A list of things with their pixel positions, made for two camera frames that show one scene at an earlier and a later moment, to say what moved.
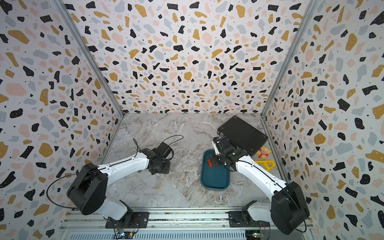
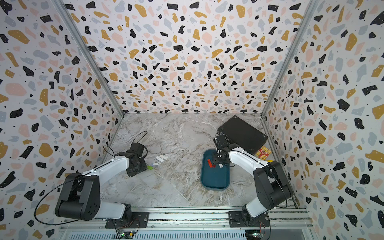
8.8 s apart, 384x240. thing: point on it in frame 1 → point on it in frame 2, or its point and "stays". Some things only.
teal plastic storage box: x=217 y=178 stays
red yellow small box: x=263 y=152 stays
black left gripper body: x=164 y=167 → x=141 y=166
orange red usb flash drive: x=209 y=162 stays
